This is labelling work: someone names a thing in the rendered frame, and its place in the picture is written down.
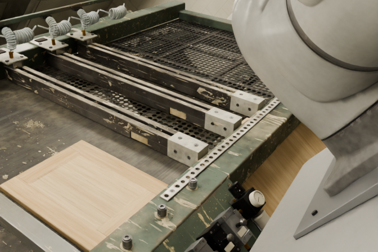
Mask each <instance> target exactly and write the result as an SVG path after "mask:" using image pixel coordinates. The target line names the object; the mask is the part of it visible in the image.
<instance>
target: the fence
mask: <svg viewBox="0 0 378 252"><path fill-rule="evenodd" d="M0 225H2V226H3V227H4V228H5V229H6V230H8V231H9V232H11V233H12V234H13V235H14V236H15V237H17V238H18V239H19V240H20V241H22V242H23V243H24V244H25V245H26V246H28V247H29V248H30V249H32V251H34V252H80V251H79V250H78V249H76V248H75V247H73V246H72V245H71V244H69V243H68V242H67V241H65V240H64V239H63V238H61V237H60V236H59V235H57V234H56V233H54V232H53V231H51V230H50V229H49V228H48V227H46V226H45V225H43V224H42V223H41V222H40V221H38V220H37V219H35V218H34V217H32V216H31V215H30V214H28V213H27V212H26V211H24V210H23V209H22V208H20V207H19V206H17V205H16V204H15V203H14V202H12V201H11V200H9V199H8V198H7V197H5V196H4V195H2V194H1V193H0Z"/></svg>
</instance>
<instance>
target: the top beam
mask: <svg viewBox="0 0 378 252"><path fill-rule="evenodd" d="M184 9H185V3H184V2H180V1H171V2H167V3H163V4H160V5H157V6H153V7H149V8H146V9H142V10H139V11H135V12H131V13H128V14H126V15H125V16H124V17H123V18H121V19H116V20H114V19H107V20H104V21H100V22H97V23H95V24H93V25H90V26H89V28H87V29H85V31H86V32H88V33H94V34H95V35H97V37H95V38H94V42H95V43H98V44H104V43H107V42H111V41H114V40H116V39H119V38H122V37H125V36H128V35H131V34H134V33H137V32H140V31H142V30H145V29H148V28H151V27H154V26H157V25H160V24H163V23H166V22H168V21H172V20H175V19H178V18H179V17H178V13H179V11H180V10H184ZM54 39H55V40H56V41H59V42H64V43H65V44H68V45H69V46H67V47H65V53H69V54H71V55H73V54H75V53H78V48H77V39H75V38H72V37H69V36H67V35H62V36H59V37H56V38H54ZM13 51H14V52H16V53H18V54H20V55H24V56H25V57H27V58H28V59H26V60H23V62H24V66H26V67H28V68H31V69H32V68H34V67H37V66H40V65H43V64H46V63H48V62H47V54H46V52H47V50H46V49H45V48H42V47H40V46H36V45H34V44H31V43H29V42H28V43H23V44H19V45H17V46H16V49H14V50H13ZM3 66H4V63H2V62H0V79H2V78H5V77H6V76H5V70H4V67H3Z"/></svg>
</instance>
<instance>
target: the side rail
mask: <svg viewBox="0 0 378 252"><path fill-rule="evenodd" d="M179 19H182V20H187V21H191V22H194V23H198V24H203V25H207V26H211V27H214V28H218V29H223V30H227V31H230V32H233V29H232V20H227V19H223V18H220V17H215V16H210V15H206V14H203V13H198V12H193V11H189V10H183V11H179Z"/></svg>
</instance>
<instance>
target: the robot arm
mask: <svg viewBox="0 0 378 252"><path fill-rule="evenodd" d="M232 29H233V32H234V35H235V38H236V42H237V45H238V47H239V49H240V51H241V53H242V55H243V57H244V59H245V60H246V62H247V63H248V65H249V66H250V67H251V68H252V70H253V71H254V73H256V75H257V76H258V77H259V79H260V80H261V81H262V82H263V83H264V84H265V85H266V87H267V88H268V89H269V90H270V91H271V92H272V93H273V94H274V95H275V96H276V97H277V98H278V100H279V101H280V102H281V103H282V104H283V105H284V106H285V107H286V108H287V109H288V110H289V111H290V112H291V113H292V114H293V115H294V116H295V117H297V118H298V119H299V120H300V121H301V122H302V123H303V124H304V125H305V126H307V127H308V128H309V129H310V130H311V131H312V132H313V133H314V134H315V135H316V136H317V137H318V138H319V139H320V140H321V141H322V142H323V143H324V144H325V146H326V147H327V148H328V149H329V151H330V152H331V153H332V154H333V155H334V157H335V159H336V161H335V165H334V167H333V169H332V171H331V173H330V175H329V176H328V178H327V179H326V182H325V183H324V185H323V189H324V190H325V191H326V193H327V194H328V195H329V196H330V197H331V196H335V195H336V194H338V193H339V192H341V191H342V190H343V189H345V188H346V187H348V186H349V185H350V184H351V183H353V182H354V181H356V180H358V179H359V178H361V177H363V176H364V175H365V174H367V173H369V172H370V171H372V170H374V169H375V168H377V167H378V0H235V2H234V4H233V9H232Z"/></svg>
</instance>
